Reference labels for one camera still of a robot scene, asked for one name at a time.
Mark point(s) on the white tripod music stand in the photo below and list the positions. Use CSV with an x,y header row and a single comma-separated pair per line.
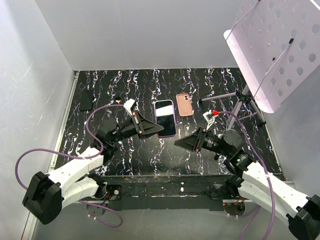
x,y
276,45

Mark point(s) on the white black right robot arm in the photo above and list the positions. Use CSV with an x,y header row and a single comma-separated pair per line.
x,y
300,212

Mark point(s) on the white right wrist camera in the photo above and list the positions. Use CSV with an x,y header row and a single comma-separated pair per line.
x,y
210,117

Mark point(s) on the aluminium frame rail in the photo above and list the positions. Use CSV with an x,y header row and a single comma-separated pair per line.
x,y
31,219

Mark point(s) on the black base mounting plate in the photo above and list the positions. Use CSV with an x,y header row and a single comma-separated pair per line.
x,y
170,192

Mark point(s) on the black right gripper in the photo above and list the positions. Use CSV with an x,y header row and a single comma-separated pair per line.
x,y
194,141

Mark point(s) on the phone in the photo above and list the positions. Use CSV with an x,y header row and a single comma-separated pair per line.
x,y
165,116

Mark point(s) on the black smartphone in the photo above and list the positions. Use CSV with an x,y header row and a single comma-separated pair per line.
x,y
86,102

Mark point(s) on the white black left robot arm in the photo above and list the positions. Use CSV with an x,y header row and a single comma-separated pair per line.
x,y
48,193

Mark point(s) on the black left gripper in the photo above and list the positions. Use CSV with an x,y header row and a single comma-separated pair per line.
x,y
146,128

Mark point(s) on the pink phone case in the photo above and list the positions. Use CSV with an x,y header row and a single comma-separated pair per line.
x,y
184,105

